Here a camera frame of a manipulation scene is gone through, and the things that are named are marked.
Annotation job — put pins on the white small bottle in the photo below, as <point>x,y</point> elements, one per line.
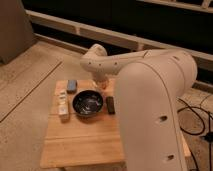
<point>63,109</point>

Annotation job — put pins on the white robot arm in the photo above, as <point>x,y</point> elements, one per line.
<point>147,86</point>

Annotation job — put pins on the black bowl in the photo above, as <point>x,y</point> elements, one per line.
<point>87,103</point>

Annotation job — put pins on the wooden table board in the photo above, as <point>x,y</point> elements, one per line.
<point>80,140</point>

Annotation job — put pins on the grey cabinet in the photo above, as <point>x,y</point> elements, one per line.
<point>16,32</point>

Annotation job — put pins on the dark brown rectangular block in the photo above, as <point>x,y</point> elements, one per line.
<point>110,105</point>

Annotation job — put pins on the white window frame rail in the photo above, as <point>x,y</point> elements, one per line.
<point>204,60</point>

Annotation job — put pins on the blue sponge block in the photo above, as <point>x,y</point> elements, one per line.
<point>72,86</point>

